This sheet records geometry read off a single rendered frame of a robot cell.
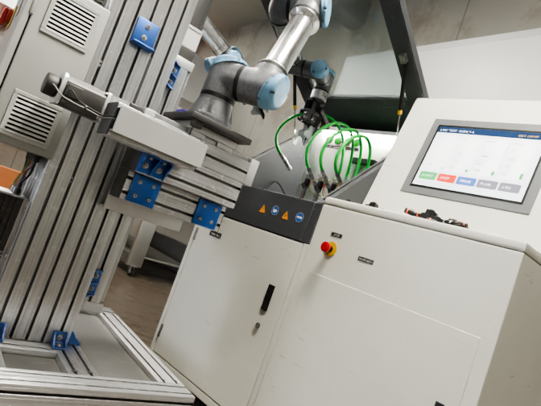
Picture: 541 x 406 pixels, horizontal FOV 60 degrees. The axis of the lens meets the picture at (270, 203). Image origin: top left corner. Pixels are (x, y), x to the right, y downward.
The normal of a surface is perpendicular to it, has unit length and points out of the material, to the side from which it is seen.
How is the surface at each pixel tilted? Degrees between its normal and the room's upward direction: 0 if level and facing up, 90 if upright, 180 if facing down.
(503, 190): 76
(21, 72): 90
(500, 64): 90
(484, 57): 90
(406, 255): 90
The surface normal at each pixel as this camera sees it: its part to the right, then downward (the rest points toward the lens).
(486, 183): -0.56, -0.51
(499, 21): -0.74, -0.31
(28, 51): 0.58, 0.14
